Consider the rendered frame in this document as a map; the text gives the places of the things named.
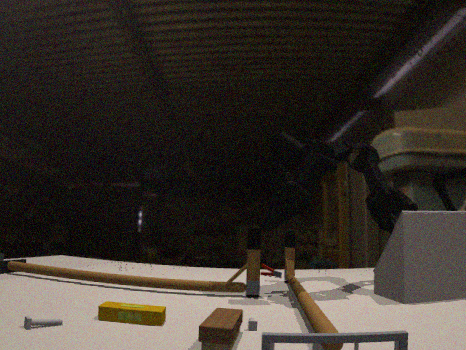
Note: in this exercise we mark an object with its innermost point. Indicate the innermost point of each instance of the brown rectangular block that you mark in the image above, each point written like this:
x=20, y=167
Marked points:
x=221, y=329

